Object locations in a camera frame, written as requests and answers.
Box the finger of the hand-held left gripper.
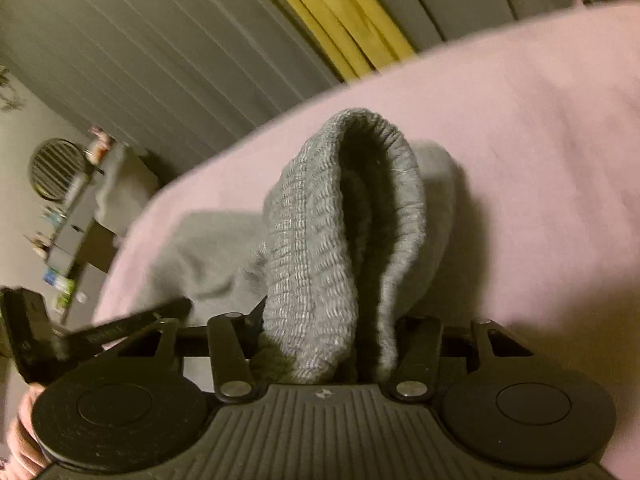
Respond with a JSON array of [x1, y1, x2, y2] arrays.
[[65, 297, 194, 359]]

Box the yellow curtain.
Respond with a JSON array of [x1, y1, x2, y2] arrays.
[[247, 0, 417, 82]]

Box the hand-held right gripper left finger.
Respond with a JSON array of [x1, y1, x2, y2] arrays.
[[116, 312, 257, 405]]

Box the grey pants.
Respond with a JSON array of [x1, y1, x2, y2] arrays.
[[152, 107, 463, 386]]

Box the person's left hand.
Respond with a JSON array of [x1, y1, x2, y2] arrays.
[[4, 389, 53, 480]]

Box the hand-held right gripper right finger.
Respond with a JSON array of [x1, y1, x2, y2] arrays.
[[391, 316, 537, 402]]

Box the pink bed sheet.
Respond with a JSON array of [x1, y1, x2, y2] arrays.
[[92, 2, 640, 480]]

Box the round slatted wall decoration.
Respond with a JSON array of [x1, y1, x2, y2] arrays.
[[29, 137, 90, 202]]

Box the grey shelf unit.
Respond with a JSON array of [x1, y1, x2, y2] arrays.
[[27, 127, 162, 313]]

